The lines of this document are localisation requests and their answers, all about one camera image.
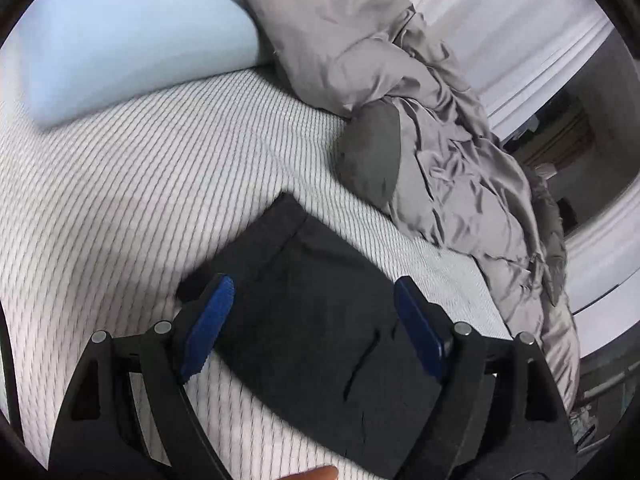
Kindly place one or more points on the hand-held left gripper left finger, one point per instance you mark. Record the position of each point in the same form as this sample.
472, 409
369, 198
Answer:
210, 325

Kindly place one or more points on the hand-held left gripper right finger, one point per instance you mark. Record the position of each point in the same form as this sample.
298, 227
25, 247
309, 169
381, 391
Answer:
420, 330

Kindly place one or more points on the black pants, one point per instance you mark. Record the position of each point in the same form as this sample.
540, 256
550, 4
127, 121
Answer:
310, 320

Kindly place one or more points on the person's left hand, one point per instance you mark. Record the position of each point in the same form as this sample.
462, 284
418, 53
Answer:
312, 474

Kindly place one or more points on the grey duvet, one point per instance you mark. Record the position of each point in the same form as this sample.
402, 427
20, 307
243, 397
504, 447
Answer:
450, 185

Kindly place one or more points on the light blue pillow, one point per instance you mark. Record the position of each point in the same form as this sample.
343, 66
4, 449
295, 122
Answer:
125, 35

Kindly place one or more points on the white curtain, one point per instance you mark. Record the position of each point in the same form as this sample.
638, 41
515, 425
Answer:
500, 20

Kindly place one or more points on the white door frame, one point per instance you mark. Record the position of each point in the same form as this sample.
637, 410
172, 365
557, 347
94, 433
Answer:
600, 270

